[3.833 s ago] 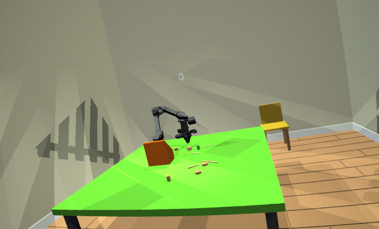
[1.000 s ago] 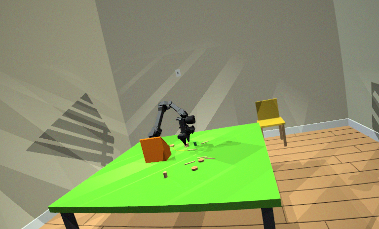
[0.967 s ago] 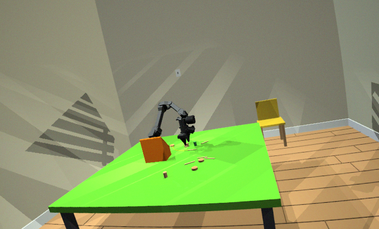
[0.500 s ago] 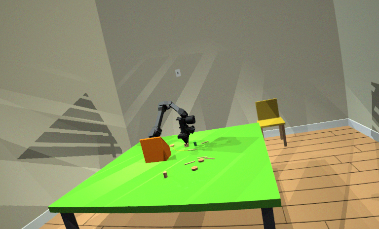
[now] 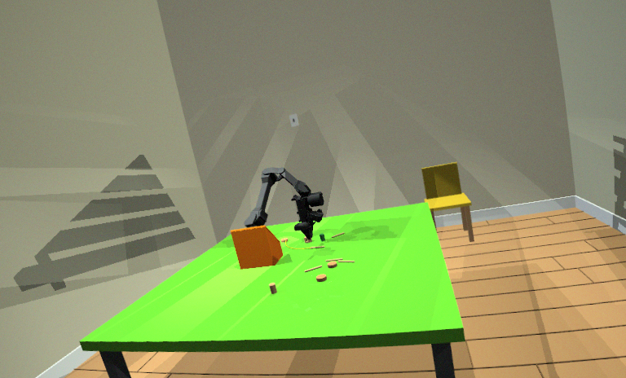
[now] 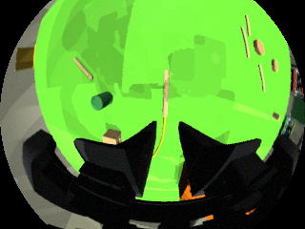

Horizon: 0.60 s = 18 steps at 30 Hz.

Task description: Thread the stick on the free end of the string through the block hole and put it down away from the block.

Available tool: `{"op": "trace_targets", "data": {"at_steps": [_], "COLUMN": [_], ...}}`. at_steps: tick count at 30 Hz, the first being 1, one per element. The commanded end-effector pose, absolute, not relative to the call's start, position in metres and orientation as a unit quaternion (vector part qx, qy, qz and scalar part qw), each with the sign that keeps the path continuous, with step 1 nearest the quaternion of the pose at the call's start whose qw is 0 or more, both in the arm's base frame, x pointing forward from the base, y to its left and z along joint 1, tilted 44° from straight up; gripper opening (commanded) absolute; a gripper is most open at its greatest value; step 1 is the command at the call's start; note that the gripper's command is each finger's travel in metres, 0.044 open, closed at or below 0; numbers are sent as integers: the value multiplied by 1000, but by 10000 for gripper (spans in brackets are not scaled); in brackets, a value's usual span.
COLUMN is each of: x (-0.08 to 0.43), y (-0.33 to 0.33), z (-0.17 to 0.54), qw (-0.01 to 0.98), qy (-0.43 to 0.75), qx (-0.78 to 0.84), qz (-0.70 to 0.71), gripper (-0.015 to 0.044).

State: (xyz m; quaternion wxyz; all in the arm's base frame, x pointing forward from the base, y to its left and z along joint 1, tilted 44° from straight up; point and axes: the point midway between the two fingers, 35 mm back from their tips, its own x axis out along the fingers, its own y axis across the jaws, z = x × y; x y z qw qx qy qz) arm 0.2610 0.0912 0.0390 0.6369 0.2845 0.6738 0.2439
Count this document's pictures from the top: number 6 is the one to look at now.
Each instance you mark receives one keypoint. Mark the tan wooden disc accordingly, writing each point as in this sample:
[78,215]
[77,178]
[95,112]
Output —
[274,65]
[258,47]

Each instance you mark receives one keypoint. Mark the dark green cylinder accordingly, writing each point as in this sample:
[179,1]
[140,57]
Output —
[101,101]

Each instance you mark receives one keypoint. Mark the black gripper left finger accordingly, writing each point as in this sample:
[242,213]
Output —
[132,156]

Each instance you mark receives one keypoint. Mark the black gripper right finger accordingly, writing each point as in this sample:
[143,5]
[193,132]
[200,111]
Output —
[206,158]

